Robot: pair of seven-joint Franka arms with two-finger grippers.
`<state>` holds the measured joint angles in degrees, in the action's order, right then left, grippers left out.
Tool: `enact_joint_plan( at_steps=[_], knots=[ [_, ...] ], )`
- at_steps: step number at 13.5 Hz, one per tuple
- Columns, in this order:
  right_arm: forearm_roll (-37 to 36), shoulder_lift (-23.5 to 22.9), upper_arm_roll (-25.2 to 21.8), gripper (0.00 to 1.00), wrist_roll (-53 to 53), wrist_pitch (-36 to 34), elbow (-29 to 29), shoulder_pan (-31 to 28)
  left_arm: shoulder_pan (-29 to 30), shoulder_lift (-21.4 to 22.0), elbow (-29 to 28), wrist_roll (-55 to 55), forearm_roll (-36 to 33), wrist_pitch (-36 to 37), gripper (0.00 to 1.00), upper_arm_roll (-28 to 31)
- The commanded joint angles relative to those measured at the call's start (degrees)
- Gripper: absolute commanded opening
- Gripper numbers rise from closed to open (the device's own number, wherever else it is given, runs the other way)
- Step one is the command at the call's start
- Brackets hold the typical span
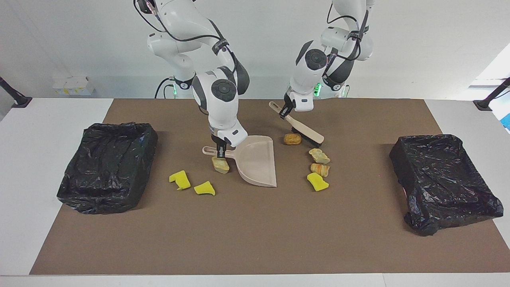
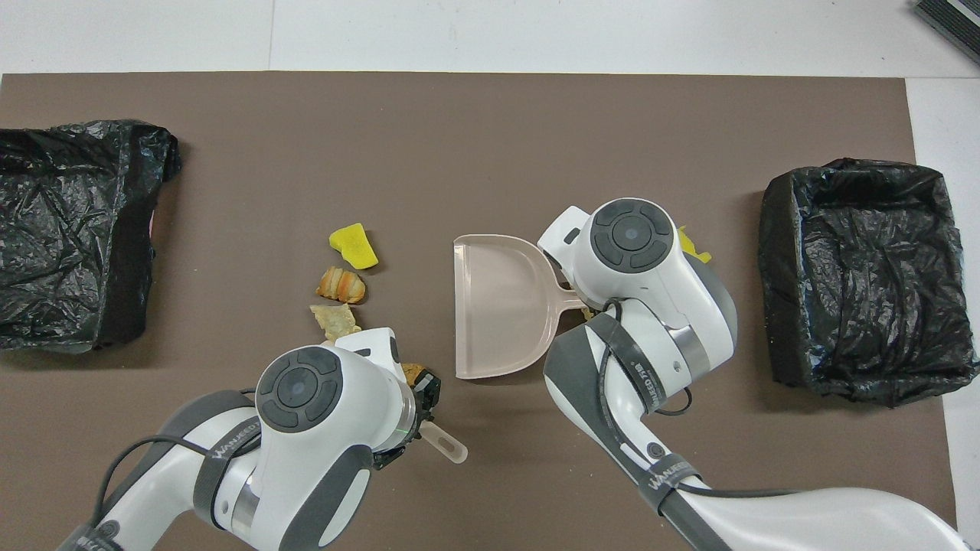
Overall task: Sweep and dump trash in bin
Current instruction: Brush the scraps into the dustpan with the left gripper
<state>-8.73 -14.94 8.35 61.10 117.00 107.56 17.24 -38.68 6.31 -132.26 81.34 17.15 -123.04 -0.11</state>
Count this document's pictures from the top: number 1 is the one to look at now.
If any pale green foam chunk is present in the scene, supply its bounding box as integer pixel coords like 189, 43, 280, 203
211, 155, 230, 175
309, 148, 331, 165

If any beige plastic dustpan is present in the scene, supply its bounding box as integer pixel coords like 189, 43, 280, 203
202, 136, 277, 188

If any rounded yellow sponge piece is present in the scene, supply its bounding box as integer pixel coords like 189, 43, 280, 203
307, 172, 330, 192

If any notched yellow sponge piece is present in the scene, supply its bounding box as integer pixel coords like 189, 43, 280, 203
169, 170, 191, 191

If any black bag lined bin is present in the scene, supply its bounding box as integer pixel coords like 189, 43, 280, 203
57, 122, 159, 215
389, 134, 504, 237

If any black right base cable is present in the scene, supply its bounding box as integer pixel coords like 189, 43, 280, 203
155, 77, 176, 99

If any beige hand brush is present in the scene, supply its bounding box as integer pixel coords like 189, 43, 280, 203
269, 101, 325, 148

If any yellow green sponge piece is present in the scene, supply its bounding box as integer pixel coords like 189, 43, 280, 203
194, 181, 216, 196

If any white box stack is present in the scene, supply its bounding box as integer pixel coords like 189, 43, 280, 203
52, 74, 96, 96

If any brown table mat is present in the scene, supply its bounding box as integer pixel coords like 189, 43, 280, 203
29, 98, 510, 275

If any dark left arm cable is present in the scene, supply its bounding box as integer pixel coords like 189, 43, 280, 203
322, 0, 369, 80

